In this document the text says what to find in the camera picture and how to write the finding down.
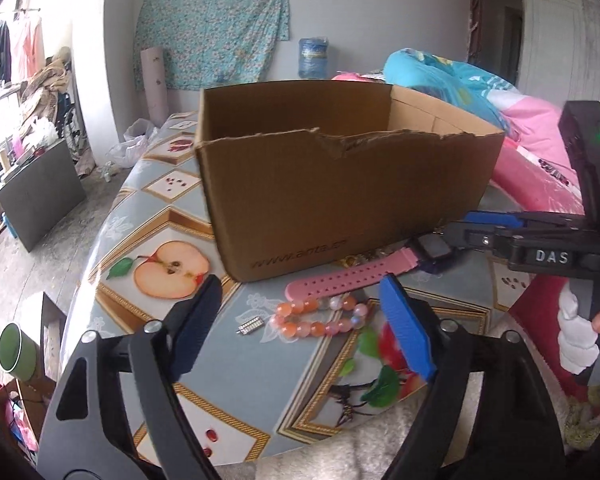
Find pink digital watch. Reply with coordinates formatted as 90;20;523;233
285;233;455;301

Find gold ring earrings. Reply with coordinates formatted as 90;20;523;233
341;249;389;269

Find small silver hair clip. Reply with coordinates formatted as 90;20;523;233
236;316;265;336

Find pink orange bead bracelet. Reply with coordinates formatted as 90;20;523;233
268;294;371;339

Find right white gloved hand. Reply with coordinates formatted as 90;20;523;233
557;283;600;375

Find green cup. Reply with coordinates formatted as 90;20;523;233
0;323;44;382

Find blue cartoon quilt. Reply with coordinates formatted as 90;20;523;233
382;48;518;133

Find white fluffy towel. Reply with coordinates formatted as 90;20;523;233
219;313;569;479

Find white door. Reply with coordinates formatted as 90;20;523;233
517;0;600;106

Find fruit pattern tablecloth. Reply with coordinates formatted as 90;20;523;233
59;109;562;468

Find brown cardboard box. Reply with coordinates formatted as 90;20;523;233
195;80;505;283

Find blue water jug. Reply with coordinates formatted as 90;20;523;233
298;37;329;79

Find dark grey board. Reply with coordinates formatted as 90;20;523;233
0;141;86;252

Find white plastic bag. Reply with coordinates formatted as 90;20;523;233
106;118;158;168

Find pile of clothes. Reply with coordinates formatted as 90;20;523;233
14;47;88;162

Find pink rolled mat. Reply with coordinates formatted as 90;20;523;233
140;47;169;127

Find floral teal wall cloth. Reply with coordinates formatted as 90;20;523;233
133;0;290;91

